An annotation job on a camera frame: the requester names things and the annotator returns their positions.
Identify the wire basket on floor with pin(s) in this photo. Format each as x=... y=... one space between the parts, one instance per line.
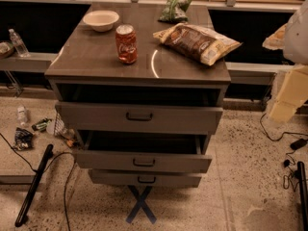
x=60 y=129

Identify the black stand leg left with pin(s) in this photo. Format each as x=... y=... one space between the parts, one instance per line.
x=22 y=215

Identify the top grey drawer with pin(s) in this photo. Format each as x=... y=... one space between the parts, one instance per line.
x=140 y=118

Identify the dark snack bag on floor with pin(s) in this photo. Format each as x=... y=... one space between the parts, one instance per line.
x=23 y=139

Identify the black stand leg right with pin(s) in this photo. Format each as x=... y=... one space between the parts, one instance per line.
x=303 y=193

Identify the black stand leg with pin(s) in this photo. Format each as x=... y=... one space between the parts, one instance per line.
x=22 y=215
x=303 y=193

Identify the bowl on left ledge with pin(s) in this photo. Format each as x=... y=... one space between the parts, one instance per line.
x=6 y=49

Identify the green can on floor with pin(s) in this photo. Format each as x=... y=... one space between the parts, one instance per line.
x=41 y=125

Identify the grey drawer cabinet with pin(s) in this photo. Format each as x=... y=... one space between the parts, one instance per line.
x=88 y=70

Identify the green chip bag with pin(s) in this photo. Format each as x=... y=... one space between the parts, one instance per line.
x=175 y=11

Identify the clear water bottle on ledge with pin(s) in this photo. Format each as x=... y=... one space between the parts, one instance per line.
x=18 y=44

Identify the red coke can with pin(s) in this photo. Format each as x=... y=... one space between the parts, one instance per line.
x=126 y=43

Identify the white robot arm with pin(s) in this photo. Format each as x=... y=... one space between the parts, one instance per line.
x=292 y=39

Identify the white paper bowl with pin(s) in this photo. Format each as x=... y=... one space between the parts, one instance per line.
x=101 y=21

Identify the brown chip bag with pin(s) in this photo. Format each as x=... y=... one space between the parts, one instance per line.
x=196 y=42

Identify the grey drawer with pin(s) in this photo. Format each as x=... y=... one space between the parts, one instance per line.
x=166 y=153
x=140 y=118
x=143 y=178

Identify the small bottle on floor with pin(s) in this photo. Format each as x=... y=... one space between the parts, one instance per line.
x=22 y=115

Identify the blue tape cross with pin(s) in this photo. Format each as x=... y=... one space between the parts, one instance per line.
x=141 y=204

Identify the middle grey drawer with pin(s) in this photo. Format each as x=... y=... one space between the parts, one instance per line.
x=166 y=153

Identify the bottom grey drawer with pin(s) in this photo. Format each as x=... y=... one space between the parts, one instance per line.
x=143 y=178

